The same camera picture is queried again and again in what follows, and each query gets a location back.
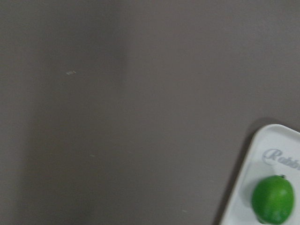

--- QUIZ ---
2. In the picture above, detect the green lime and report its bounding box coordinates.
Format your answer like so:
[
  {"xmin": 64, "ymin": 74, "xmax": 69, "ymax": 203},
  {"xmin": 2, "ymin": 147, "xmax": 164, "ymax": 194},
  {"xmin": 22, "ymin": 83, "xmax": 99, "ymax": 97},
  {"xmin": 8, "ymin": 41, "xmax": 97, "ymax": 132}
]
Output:
[{"xmin": 251, "ymin": 175, "xmax": 295, "ymax": 225}]

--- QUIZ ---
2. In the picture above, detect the white rabbit tray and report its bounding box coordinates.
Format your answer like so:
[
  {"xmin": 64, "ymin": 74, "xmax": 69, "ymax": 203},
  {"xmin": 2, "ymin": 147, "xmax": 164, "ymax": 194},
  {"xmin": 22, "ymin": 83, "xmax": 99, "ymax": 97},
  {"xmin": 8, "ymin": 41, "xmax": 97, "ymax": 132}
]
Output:
[{"xmin": 219, "ymin": 124, "xmax": 300, "ymax": 225}]

